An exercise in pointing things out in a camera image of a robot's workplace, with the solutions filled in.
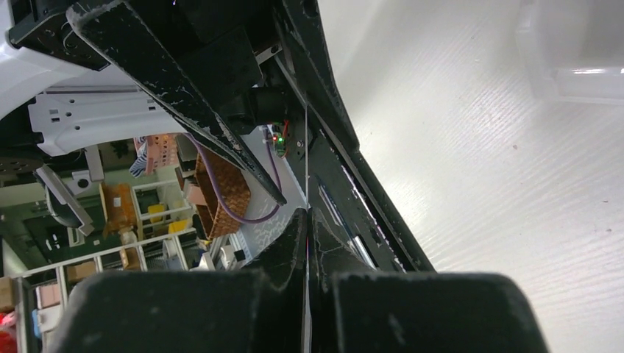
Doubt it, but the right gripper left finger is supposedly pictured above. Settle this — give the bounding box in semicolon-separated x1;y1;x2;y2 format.
50;209;308;352

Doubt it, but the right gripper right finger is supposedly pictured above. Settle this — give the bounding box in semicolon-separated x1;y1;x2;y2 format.
308;210;547;352

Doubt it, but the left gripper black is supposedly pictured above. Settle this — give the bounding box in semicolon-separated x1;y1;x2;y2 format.
7;1;434;272

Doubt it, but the silver VIP credit card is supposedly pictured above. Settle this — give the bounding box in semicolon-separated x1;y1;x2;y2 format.
303;102;312;353

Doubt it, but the clear plastic card box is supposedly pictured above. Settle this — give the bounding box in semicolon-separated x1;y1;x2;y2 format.
515;1;623;105

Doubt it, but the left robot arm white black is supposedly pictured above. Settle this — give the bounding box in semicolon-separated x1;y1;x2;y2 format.
1;1;433;271

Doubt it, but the brown woven basket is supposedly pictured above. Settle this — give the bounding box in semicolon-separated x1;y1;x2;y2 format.
194;149;251;240

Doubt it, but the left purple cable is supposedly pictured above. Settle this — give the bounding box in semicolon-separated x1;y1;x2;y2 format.
182;131;285;226

